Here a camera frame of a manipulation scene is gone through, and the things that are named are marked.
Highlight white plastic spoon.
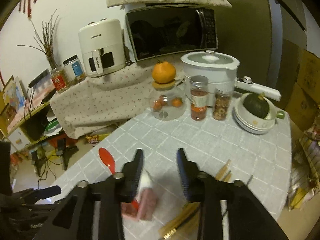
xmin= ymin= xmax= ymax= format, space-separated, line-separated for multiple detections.
xmin=138 ymin=169 xmax=153 ymax=191

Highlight red plastic spoon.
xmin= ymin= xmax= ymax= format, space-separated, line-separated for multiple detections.
xmin=99 ymin=147 xmax=116 ymax=174

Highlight pink perforated utensil holder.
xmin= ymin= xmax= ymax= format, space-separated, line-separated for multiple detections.
xmin=121 ymin=188 xmax=158 ymax=221

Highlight wooden chopstick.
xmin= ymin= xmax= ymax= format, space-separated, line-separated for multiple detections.
xmin=215 ymin=159 xmax=231 ymax=180
xmin=222 ymin=170 xmax=232 ymax=182
xmin=158 ymin=202 xmax=201 ymax=235
xmin=162 ymin=205 xmax=201 ymax=240

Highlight grey checked tablecloth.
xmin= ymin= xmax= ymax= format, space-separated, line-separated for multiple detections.
xmin=48 ymin=89 xmax=293 ymax=240

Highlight cluttered low shelf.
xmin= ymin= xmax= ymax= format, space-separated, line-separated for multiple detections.
xmin=7 ymin=70 xmax=78 ymax=171

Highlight floral cabinet cloth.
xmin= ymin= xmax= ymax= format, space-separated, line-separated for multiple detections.
xmin=49 ymin=55 xmax=186 ymax=140

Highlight clear glass jar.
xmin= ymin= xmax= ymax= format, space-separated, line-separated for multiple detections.
xmin=149 ymin=80 xmax=186 ymax=121

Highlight stacked white plates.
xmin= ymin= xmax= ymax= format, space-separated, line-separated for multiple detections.
xmin=233 ymin=104 xmax=276 ymax=135

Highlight dried fruit snack jar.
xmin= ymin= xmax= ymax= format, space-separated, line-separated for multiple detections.
xmin=213 ymin=88 xmax=233 ymax=121

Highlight large orange fruit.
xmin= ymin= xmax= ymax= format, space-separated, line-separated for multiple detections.
xmin=152 ymin=61 xmax=176 ymax=84

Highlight red spice jar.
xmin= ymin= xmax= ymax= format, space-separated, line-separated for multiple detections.
xmin=190 ymin=75 xmax=208 ymax=121

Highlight dark green squash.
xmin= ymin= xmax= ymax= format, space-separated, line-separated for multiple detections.
xmin=242 ymin=93 xmax=270 ymax=119

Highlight red label jar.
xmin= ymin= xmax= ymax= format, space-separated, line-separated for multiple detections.
xmin=51 ymin=66 xmax=70 ymax=93

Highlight blue label jar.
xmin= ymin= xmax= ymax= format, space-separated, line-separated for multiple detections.
xmin=63 ymin=55 xmax=86 ymax=86

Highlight white electric cooking pot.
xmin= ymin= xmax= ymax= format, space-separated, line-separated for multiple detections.
xmin=181 ymin=50 xmax=281 ymax=107

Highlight white air fryer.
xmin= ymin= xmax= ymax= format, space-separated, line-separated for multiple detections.
xmin=78 ymin=19 xmax=125 ymax=77

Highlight black microwave oven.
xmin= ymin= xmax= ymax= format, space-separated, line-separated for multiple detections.
xmin=125 ymin=4 xmax=218 ymax=61

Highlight cardboard boxes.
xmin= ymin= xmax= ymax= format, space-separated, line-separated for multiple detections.
xmin=275 ymin=40 xmax=319 ymax=131

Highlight dried branches vase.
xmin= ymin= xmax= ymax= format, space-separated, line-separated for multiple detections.
xmin=17 ymin=11 xmax=59 ymax=70

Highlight white bowl pan green handle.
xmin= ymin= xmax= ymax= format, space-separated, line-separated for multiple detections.
xmin=234 ymin=93 xmax=285 ymax=133

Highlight black wire rack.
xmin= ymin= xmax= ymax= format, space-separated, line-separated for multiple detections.
xmin=288 ymin=124 xmax=319 ymax=210

